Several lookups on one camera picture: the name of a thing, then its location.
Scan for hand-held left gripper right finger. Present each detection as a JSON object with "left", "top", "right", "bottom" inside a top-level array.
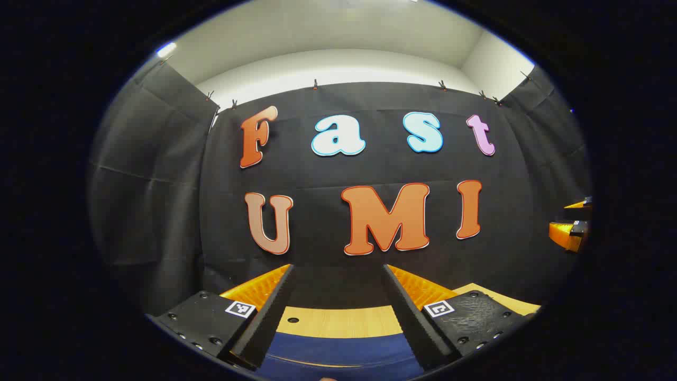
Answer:
[{"left": 382, "top": 264, "right": 537, "bottom": 371}]

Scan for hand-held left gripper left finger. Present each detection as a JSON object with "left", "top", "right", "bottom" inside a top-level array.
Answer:
[{"left": 144, "top": 263, "right": 296, "bottom": 371}]

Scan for blue denim jeans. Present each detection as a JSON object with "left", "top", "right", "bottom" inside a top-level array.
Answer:
[{"left": 257, "top": 332, "right": 426, "bottom": 381}]

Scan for black backdrop cloth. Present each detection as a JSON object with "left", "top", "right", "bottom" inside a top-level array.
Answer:
[{"left": 87, "top": 61, "right": 593, "bottom": 318}]

